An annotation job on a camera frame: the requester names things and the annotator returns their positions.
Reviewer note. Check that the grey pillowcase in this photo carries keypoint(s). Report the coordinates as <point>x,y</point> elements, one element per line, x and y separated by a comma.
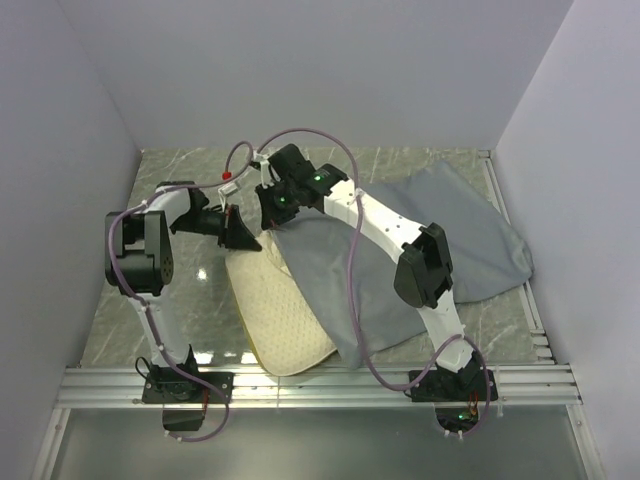
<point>489,257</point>

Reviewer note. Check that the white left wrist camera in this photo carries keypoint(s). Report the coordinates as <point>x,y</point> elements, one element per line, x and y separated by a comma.
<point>228,188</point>

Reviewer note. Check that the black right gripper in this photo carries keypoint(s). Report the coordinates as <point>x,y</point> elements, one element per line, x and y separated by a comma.
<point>268,217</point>

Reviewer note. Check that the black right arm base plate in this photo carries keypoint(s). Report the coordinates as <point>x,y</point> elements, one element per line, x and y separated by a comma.
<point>441,385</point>

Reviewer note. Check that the aluminium front rail frame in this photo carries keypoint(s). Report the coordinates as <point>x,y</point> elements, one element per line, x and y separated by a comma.
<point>332,386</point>

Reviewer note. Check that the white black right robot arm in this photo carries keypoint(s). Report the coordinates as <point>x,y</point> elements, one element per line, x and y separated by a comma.
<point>421,255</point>

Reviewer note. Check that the aluminium right side rail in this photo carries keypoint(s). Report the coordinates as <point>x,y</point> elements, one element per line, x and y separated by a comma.
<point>537,332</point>

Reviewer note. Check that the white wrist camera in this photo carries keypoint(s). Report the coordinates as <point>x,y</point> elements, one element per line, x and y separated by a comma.
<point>262,163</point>
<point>228,188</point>

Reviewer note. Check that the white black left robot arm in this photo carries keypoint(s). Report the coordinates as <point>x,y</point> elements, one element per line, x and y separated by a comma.
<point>139,262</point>

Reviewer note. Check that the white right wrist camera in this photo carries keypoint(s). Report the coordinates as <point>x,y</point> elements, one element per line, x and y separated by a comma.
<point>262,163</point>

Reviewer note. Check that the cream quilted pillow yellow edge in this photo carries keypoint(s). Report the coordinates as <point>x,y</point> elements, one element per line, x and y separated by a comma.
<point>283,333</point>

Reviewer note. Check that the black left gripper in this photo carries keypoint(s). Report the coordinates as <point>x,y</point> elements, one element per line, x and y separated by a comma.
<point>234,233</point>

